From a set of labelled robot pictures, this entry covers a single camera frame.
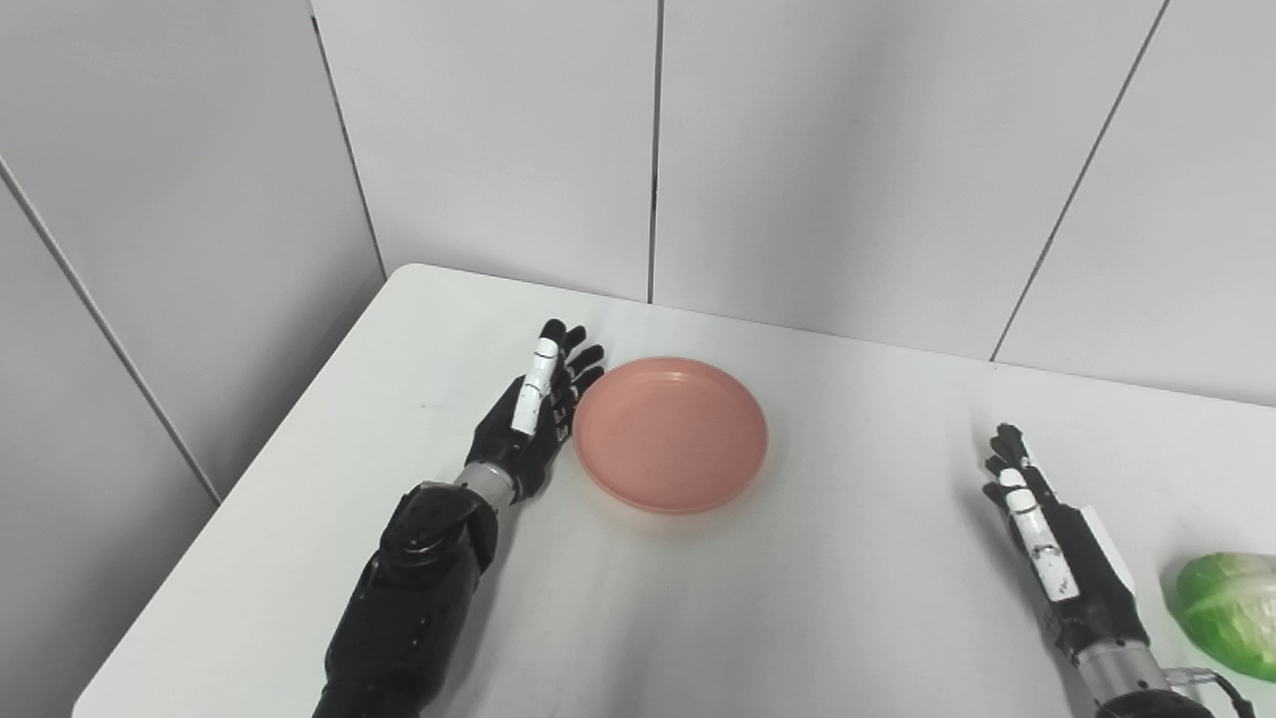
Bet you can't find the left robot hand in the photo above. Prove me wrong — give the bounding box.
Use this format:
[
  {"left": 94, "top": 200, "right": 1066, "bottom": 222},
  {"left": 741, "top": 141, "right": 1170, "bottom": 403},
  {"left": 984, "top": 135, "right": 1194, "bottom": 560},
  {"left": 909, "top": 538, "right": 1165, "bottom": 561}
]
[{"left": 465, "top": 319, "right": 606, "bottom": 503}]

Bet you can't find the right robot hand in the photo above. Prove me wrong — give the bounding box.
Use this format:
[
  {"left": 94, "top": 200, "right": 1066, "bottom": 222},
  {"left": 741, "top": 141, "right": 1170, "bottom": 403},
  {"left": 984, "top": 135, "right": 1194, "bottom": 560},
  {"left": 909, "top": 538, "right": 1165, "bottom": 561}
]
[{"left": 982, "top": 424, "right": 1152, "bottom": 660}]

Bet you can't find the pink plate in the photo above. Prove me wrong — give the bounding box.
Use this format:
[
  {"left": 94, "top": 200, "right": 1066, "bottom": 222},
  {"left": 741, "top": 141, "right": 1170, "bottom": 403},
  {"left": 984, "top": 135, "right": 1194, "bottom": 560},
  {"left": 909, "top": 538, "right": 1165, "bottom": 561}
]
[{"left": 571, "top": 357, "right": 770, "bottom": 517}]

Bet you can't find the green cabbage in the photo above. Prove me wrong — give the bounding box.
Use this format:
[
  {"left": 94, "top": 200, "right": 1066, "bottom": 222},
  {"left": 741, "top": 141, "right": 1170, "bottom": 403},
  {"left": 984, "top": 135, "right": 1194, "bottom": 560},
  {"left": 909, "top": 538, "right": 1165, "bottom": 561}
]
[{"left": 1170, "top": 551, "right": 1276, "bottom": 684}]

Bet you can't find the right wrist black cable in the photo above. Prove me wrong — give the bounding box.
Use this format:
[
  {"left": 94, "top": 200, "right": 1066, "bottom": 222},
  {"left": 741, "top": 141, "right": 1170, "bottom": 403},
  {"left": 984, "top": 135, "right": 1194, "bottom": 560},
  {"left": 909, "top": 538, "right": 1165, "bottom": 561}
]
[{"left": 1166, "top": 668, "right": 1259, "bottom": 718}]

